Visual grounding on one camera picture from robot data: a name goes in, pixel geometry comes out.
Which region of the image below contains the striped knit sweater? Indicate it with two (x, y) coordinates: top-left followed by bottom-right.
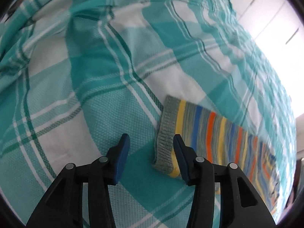
(154, 96), (280, 214)

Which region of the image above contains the teal plaid bedspread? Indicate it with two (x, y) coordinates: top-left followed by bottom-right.
(1, 0), (296, 227)

